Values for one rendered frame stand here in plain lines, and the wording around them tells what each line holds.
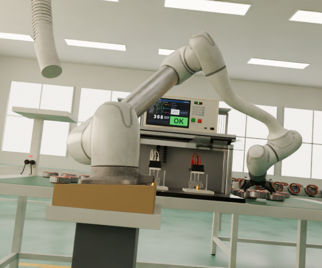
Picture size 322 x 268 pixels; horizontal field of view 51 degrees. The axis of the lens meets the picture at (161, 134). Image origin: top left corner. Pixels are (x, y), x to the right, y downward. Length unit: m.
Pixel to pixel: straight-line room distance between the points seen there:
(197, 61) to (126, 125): 0.56
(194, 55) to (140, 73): 7.10
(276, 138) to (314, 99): 7.85
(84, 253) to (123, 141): 0.35
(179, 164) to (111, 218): 1.19
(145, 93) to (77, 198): 0.60
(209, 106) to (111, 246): 1.22
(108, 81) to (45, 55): 5.78
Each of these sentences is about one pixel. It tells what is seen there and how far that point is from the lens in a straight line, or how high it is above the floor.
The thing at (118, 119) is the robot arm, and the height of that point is 1.02.
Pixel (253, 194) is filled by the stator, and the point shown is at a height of 0.78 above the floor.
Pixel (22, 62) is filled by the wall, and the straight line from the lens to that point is 9.16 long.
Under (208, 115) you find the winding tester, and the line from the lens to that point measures 2.03.
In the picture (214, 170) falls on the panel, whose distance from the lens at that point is 2.14.
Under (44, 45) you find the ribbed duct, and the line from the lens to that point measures 2.91.
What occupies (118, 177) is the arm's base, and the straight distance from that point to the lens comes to 1.04.
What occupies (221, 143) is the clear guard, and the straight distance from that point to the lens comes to 1.76.
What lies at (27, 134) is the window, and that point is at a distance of 8.75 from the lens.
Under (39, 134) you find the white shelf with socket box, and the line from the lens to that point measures 2.65.
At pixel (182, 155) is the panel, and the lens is 2.11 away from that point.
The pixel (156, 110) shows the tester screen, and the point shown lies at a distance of 2.00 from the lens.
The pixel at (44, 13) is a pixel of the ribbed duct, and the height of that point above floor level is 2.06.
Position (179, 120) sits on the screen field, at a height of 1.17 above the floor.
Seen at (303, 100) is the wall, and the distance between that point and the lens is 9.33.
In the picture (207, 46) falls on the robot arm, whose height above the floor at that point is 1.40.
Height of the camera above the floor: 0.87
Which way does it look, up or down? 6 degrees up
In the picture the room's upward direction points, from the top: 5 degrees clockwise
